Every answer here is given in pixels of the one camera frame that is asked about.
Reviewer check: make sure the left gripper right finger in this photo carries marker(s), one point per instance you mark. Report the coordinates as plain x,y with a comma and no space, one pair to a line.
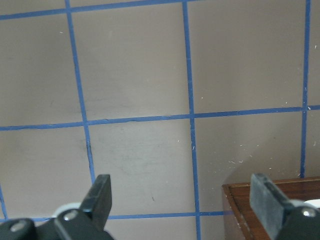
281,217

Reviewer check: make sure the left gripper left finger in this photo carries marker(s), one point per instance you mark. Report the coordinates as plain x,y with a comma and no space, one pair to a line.
87,222

